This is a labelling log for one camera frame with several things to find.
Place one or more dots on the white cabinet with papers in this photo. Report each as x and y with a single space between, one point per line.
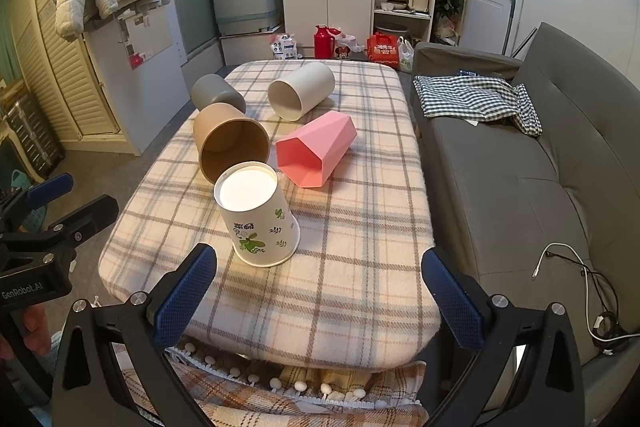
155 92

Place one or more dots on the blue white packet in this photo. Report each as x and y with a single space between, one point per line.
283 46

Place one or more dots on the cream louvred wardrobe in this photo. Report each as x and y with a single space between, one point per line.
60 77

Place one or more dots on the green plant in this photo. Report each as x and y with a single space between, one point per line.
450 2

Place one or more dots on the small white appliance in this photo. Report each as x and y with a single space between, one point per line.
418 3

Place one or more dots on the grey sofa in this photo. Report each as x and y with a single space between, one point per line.
500 187

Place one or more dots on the plaid pom-pom blanket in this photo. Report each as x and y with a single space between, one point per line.
250 399

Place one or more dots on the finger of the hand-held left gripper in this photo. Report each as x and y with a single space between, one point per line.
85 218
50 188

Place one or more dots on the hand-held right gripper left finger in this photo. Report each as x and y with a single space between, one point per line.
184 299

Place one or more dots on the red shopping bag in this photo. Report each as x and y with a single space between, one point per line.
382 49

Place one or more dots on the white bag with cartoon print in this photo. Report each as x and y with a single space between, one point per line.
345 49

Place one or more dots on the red thermos jug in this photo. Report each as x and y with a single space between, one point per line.
322 43

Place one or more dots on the person's left hand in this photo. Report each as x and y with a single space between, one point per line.
37 326

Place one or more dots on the white paper cup green print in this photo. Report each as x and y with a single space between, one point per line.
260 232

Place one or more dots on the brown cup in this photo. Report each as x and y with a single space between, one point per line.
215 123

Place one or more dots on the plaid table blanket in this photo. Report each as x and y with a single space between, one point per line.
350 257

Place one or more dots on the white sink cabinet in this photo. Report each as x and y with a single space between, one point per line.
305 7

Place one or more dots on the ribbed suitcase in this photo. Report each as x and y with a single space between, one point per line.
30 132

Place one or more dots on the green checked cloth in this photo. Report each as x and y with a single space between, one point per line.
465 99

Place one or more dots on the grey cup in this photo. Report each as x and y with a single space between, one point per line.
215 89

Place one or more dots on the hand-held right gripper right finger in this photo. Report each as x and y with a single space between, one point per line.
452 302

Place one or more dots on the white plastic bag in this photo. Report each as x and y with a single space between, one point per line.
406 56

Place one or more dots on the cream white cup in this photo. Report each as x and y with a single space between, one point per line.
312 82

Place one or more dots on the pink hexagonal cup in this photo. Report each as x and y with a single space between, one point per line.
325 132

